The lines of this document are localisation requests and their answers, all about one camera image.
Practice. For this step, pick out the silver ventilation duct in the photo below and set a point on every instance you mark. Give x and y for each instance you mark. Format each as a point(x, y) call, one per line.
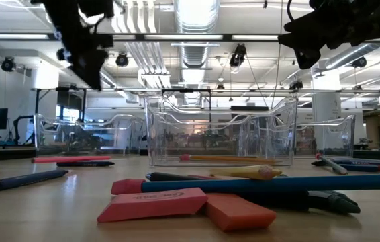
point(201, 55)
point(347, 55)

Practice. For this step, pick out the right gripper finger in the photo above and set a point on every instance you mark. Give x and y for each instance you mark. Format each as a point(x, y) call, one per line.
point(307, 58)

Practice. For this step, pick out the navy pen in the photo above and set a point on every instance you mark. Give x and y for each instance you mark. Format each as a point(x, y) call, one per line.
point(86, 164)

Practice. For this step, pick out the clear plastic bin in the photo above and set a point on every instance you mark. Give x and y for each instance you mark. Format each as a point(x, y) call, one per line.
point(76, 141)
point(327, 141)
point(220, 144)
point(203, 122)

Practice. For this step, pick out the grey crayon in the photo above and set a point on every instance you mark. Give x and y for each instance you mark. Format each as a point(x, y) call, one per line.
point(327, 194)

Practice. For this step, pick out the grey pencil with red eraser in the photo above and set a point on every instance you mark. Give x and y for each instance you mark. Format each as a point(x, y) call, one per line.
point(332, 165)

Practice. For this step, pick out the blue pencil with pink eraser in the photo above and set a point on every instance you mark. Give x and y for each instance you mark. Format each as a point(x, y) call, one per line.
point(277, 184)

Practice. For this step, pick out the blue-grey pen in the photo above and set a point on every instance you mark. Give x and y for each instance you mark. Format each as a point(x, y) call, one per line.
point(371, 161)

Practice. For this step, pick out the red crayon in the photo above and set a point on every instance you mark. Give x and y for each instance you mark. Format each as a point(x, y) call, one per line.
point(200, 177)

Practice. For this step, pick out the black metal workstation frame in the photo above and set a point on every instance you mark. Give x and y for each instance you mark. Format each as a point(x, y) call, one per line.
point(76, 99)

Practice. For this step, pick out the pink printed eraser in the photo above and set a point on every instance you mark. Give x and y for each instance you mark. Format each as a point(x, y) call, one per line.
point(149, 205)

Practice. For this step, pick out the black ceiling fixture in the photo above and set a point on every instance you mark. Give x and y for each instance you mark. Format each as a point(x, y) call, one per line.
point(296, 85)
point(238, 55)
point(8, 64)
point(121, 60)
point(359, 62)

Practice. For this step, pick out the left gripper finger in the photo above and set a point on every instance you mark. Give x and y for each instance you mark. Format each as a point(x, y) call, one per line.
point(89, 70)

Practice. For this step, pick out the green crayon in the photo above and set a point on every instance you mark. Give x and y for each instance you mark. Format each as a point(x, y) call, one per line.
point(331, 204)

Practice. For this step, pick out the dark blue crayon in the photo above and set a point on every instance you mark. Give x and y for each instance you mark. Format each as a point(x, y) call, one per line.
point(25, 180)

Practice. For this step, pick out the neighbouring station robot arm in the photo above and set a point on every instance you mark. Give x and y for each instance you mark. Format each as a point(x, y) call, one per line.
point(16, 131)

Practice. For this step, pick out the yellow pencil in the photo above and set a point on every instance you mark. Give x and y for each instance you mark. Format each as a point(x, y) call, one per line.
point(243, 172)

